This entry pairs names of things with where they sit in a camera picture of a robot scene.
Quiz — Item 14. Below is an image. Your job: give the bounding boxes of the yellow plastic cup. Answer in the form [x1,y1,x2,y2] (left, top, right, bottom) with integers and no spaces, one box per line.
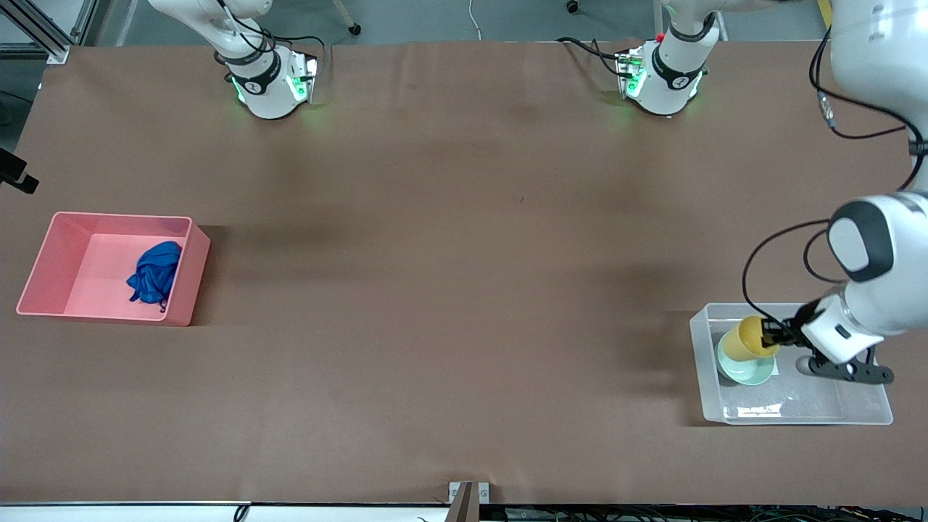
[720,315,782,362]

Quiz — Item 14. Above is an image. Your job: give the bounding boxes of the mint green bowl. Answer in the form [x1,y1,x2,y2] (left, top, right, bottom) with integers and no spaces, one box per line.
[716,330,777,387]

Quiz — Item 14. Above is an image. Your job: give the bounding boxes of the blue microfibre cloth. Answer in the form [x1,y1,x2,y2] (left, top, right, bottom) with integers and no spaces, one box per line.
[126,241,183,314]

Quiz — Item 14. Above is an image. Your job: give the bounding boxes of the clear plastic bin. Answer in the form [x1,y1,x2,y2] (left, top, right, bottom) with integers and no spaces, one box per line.
[689,302,894,426]

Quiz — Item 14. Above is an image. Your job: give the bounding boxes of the pink plastic bin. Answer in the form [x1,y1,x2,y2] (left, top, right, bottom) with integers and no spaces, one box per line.
[16,212,212,327]

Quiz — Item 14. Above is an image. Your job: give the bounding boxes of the aluminium frame post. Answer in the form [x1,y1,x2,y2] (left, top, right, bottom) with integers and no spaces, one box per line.
[0,0,99,63]

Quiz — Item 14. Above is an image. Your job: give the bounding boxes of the black right arm base cable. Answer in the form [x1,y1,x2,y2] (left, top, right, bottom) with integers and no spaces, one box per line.
[215,0,327,67]

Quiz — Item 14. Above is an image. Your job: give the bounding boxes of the black arm base cable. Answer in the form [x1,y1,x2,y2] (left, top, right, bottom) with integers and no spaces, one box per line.
[215,0,327,67]
[557,36,630,78]

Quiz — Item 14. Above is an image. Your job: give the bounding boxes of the black left arm base cable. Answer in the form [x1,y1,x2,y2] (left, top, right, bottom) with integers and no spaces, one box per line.
[557,36,630,78]

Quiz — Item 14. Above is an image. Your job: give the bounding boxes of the metal table edge bracket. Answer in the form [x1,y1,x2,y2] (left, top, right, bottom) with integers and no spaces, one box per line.
[448,481,491,522]

